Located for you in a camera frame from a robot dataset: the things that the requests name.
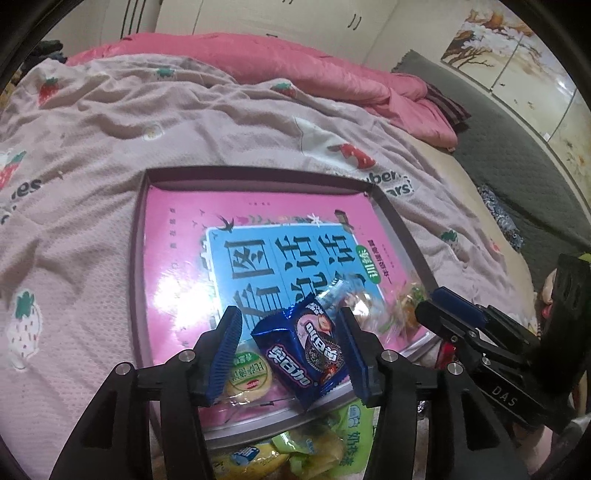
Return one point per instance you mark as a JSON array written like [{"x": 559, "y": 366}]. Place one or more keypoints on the white wardrobe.
[{"x": 277, "y": 18}]

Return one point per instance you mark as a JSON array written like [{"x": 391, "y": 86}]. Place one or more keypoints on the person's right forearm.
[{"x": 554, "y": 457}]

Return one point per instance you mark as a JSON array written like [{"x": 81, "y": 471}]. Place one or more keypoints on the orange round cracker packet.
[{"x": 249, "y": 378}]

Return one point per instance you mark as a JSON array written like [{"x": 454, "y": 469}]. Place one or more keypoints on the blue patterned cloth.
[{"x": 501, "y": 217}]

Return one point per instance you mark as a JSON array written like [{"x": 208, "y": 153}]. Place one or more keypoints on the pink fleece clothing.
[{"x": 547, "y": 300}]

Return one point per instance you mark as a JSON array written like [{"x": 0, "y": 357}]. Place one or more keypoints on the strawberry printed pink blanket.
[{"x": 92, "y": 161}]

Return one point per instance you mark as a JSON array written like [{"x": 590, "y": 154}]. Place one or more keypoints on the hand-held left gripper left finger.
[{"x": 226, "y": 355}]

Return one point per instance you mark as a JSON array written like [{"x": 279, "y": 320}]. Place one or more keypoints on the dark shallow cardboard box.
[{"x": 138, "y": 277}]

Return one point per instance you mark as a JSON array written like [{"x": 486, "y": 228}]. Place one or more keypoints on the pink quilt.
[{"x": 277, "y": 60}]

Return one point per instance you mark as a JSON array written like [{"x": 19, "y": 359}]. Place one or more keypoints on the blue cookie packet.
[{"x": 304, "y": 350}]

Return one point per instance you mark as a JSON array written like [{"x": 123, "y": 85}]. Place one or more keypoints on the red candy bar wrapper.
[{"x": 445, "y": 355}]

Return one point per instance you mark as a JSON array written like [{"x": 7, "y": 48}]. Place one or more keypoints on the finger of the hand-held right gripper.
[
  {"x": 438, "y": 318},
  {"x": 461, "y": 304}
]

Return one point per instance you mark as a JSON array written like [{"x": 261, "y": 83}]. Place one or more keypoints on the dark clothes pile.
[{"x": 51, "y": 50}]

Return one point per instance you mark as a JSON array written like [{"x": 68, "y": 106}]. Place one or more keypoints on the grey padded mat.
[{"x": 517, "y": 161}]

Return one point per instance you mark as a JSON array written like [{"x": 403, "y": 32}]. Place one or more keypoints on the clear biscuit packet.
[{"x": 351, "y": 302}]

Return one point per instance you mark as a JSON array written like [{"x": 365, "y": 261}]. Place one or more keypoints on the clear candy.
[{"x": 404, "y": 309}]

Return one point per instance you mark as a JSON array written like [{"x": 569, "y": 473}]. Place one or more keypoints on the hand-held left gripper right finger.
[{"x": 355, "y": 360}]

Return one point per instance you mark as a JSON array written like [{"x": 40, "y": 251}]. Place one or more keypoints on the beige bed sheet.
[{"x": 461, "y": 184}]

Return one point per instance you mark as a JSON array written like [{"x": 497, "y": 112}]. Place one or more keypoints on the yellow-green small snack packet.
[{"x": 304, "y": 452}]

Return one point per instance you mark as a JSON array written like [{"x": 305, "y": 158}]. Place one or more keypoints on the dark striped pillow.
[{"x": 448, "y": 106}]

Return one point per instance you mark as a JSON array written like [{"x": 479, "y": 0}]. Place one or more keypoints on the pink and blue book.
[{"x": 184, "y": 240}]

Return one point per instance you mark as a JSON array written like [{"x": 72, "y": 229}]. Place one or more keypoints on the gold long snack packet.
[{"x": 240, "y": 461}]

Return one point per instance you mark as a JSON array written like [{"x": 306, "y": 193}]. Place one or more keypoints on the tree wall painting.
[{"x": 498, "y": 50}]

